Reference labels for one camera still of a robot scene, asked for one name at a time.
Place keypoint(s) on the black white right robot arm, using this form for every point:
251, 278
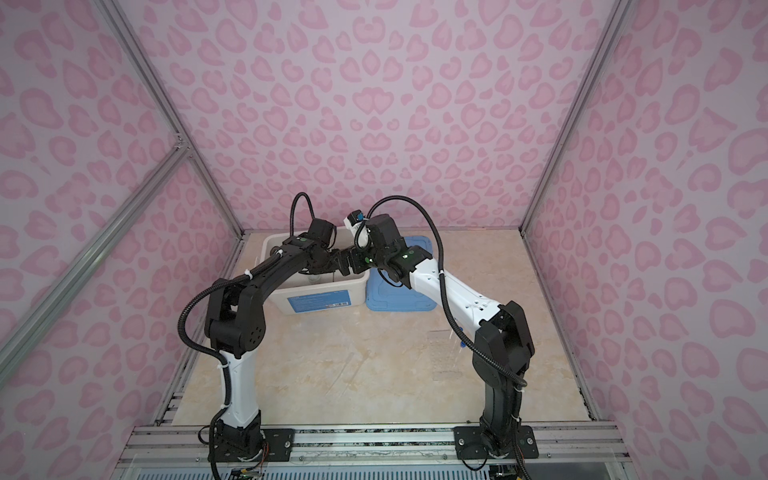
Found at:
497, 334

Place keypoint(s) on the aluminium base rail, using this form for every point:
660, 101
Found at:
552, 450

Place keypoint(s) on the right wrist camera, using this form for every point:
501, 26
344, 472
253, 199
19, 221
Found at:
354, 221

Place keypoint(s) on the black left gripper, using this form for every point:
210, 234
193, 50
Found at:
318, 271

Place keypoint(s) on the clear glass stirring rod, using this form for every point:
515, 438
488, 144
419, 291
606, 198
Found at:
338, 378

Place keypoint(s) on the blue plastic bin lid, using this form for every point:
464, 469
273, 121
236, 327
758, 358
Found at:
381, 296

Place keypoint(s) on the clear acrylic test tube rack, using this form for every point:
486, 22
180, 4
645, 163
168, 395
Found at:
444, 350

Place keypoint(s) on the white plastic storage bin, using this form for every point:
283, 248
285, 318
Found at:
302, 293

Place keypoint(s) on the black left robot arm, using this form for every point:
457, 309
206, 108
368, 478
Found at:
236, 326

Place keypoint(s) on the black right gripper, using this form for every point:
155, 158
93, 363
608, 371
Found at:
359, 264

